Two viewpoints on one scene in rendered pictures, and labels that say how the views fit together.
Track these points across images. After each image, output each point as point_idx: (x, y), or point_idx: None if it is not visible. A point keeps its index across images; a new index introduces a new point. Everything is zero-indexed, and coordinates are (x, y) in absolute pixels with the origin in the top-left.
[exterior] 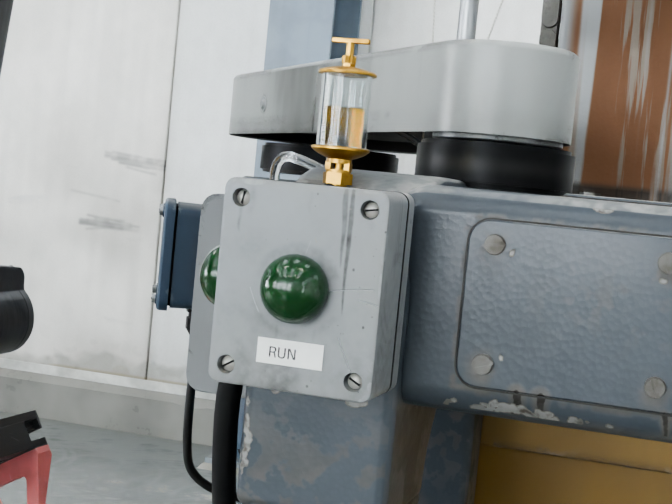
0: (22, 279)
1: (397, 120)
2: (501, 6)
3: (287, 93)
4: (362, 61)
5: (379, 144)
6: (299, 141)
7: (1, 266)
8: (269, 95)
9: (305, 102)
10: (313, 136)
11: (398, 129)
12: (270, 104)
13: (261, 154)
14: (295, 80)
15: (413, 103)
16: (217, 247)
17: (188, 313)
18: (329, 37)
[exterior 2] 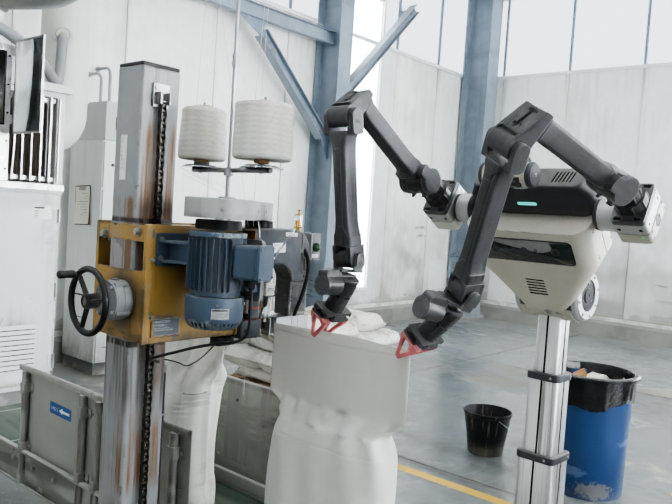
0: (318, 272)
1: (270, 217)
2: None
3: (261, 209)
4: (268, 204)
5: (187, 213)
6: (211, 217)
7: (326, 268)
8: (259, 209)
9: (263, 212)
10: (206, 214)
11: (270, 219)
12: (259, 212)
13: (240, 225)
14: (262, 206)
15: (271, 214)
16: (318, 243)
17: (255, 282)
18: None
